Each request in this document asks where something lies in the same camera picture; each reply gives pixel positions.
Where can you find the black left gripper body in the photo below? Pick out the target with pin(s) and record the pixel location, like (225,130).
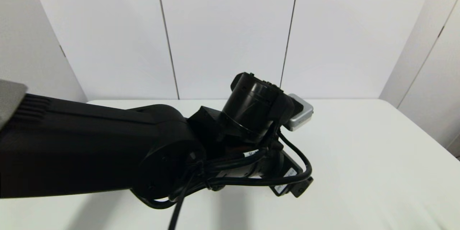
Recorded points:
(284,163)

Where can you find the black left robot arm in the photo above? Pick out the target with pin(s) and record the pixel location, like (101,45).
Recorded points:
(90,143)

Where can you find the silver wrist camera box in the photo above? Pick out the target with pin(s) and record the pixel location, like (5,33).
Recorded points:
(300,116)

